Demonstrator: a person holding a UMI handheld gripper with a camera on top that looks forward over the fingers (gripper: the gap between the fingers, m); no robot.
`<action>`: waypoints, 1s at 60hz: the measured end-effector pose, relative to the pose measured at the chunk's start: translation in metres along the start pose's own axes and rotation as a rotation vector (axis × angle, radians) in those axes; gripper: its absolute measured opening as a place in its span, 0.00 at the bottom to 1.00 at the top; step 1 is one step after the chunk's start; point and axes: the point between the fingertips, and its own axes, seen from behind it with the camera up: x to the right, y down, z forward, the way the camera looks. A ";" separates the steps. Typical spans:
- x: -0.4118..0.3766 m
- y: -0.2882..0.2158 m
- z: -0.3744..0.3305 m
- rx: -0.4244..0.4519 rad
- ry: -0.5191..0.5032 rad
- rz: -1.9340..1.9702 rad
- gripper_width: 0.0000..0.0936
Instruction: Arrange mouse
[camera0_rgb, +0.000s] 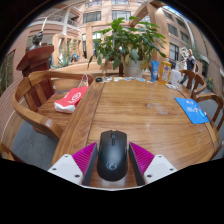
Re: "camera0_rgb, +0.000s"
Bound white abstract sculpture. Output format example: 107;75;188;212
178;46;190;64

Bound black computer mouse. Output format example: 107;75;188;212
96;129;129;182

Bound yellow flowering potted plant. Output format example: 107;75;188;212
206;77;215;93

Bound green potted plant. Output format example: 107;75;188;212
87;16;168;79

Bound red and white bag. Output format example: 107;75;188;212
53;74;90;114

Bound yellow bottle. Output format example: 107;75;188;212
158;58;173;84

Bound blue printed mouse pad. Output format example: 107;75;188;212
174;96;211;125

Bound dark bust statue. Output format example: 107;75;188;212
28;30;45;51

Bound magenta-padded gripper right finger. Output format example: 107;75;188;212
128;141;178;187

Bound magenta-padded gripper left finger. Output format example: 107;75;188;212
47;141;99;187

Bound dark red wooden pedestal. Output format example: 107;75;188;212
16;45;56;113

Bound person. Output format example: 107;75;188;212
179;48;197;85

